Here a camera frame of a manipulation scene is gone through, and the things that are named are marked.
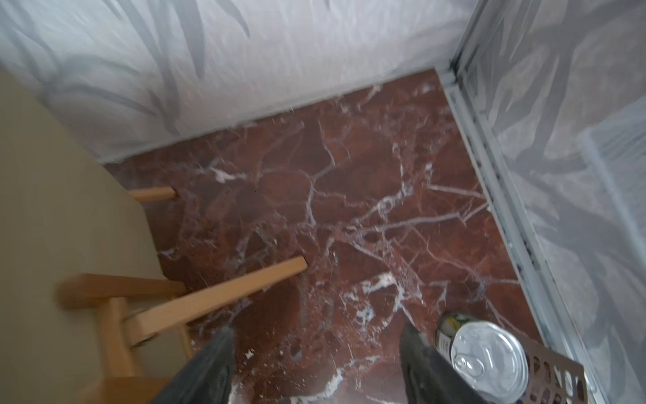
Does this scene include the wooden board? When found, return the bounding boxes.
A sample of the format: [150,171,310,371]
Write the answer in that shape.
[1,72,188,403]

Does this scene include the white wire basket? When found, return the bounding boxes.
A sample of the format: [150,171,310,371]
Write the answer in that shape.
[580,96,645,263]

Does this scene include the metal tin can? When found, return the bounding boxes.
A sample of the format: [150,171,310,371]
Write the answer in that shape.
[434,313,529,403]

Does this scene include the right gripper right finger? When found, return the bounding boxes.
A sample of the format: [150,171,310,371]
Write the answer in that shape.
[400,323,486,404]

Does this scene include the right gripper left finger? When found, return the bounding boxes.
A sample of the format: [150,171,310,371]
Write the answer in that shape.
[150,326,236,404]

